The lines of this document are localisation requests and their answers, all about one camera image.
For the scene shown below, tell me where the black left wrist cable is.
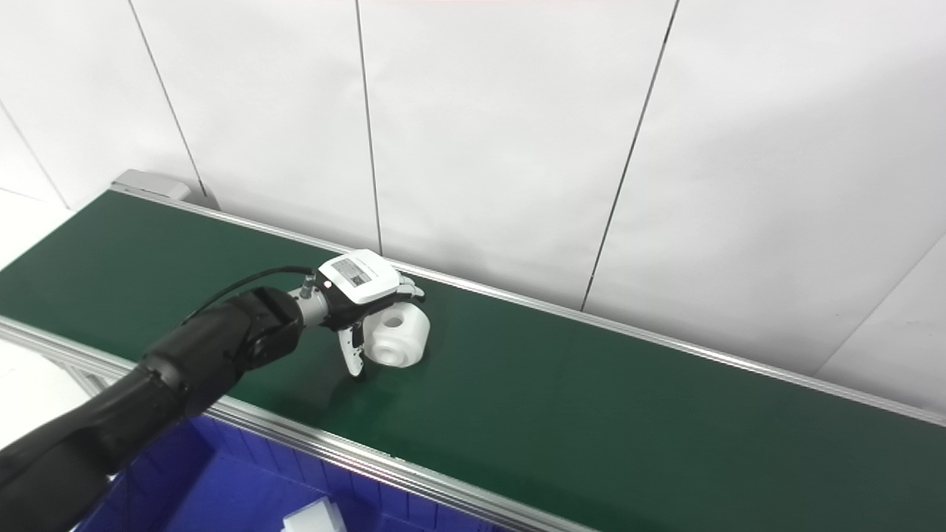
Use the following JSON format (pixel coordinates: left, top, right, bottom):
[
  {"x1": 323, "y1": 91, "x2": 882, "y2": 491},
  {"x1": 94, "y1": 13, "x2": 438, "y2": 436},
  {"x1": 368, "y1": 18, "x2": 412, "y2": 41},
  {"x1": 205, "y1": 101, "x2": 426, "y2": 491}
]
[{"x1": 181, "y1": 266, "x2": 315, "y2": 326}]

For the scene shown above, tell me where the blue plastic bin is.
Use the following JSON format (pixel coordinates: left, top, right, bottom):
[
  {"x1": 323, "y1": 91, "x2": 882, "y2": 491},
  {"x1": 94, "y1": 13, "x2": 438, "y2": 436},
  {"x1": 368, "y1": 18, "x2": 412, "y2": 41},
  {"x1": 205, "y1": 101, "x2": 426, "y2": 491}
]
[{"x1": 74, "y1": 415, "x2": 503, "y2": 532}]

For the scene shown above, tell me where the aluminium conveyor support bracket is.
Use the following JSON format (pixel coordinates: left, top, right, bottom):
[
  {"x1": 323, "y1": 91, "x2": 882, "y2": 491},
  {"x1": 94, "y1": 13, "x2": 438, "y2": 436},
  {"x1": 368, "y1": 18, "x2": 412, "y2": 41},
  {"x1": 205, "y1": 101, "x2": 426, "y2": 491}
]
[{"x1": 0, "y1": 344, "x2": 112, "y2": 401}]

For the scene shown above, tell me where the grey conveyor motor housing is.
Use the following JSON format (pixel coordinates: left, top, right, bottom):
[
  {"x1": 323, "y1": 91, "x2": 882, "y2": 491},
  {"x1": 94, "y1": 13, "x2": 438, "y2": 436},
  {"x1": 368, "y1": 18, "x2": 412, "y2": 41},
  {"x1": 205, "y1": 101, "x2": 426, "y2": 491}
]
[{"x1": 111, "y1": 169, "x2": 217, "y2": 210}]

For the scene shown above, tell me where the white block part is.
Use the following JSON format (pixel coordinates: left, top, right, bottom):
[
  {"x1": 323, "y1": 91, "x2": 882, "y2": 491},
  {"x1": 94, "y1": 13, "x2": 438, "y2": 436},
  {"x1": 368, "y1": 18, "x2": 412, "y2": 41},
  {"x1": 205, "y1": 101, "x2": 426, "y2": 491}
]
[{"x1": 283, "y1": 497, "x2": 348, "y2": 532}]

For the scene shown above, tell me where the green conveyor belt aluminium frame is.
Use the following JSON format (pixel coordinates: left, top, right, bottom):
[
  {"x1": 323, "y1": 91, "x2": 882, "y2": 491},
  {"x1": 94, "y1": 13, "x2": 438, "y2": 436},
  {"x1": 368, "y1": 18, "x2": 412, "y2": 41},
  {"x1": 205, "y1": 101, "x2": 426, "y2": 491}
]
[{"x1": 0, "y1": 186, "x2": 946, "y2": 532}]

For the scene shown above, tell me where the white cylindrical plastic part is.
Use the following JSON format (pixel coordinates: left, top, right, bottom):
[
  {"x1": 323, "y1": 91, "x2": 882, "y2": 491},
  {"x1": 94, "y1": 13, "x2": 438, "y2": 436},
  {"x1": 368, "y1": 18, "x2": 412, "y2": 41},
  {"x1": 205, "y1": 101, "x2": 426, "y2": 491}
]
[{"x1": 362, "y1": 304, "x2": 431, "y2": 368}]

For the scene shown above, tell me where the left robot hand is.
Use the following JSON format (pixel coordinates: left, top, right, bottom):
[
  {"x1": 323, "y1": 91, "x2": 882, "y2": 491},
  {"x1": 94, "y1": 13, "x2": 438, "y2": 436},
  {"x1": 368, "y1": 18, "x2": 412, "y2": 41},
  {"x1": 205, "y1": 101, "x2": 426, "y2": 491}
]
[{"x1": 314, "y1": 249, "x2": 427, "y2": 378}]

